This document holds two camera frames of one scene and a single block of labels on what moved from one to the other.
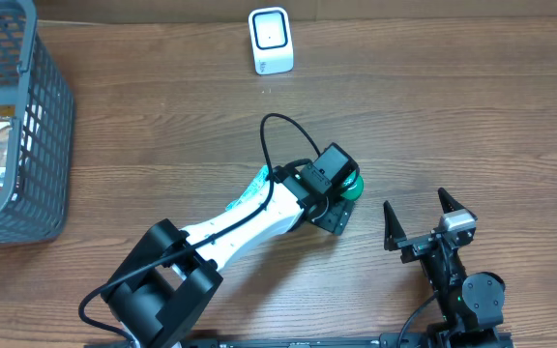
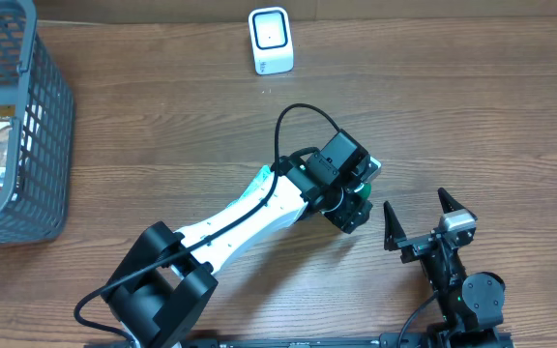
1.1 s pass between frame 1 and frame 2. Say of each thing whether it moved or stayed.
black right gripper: stayed
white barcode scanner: stayed
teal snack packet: stayed
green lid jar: moved
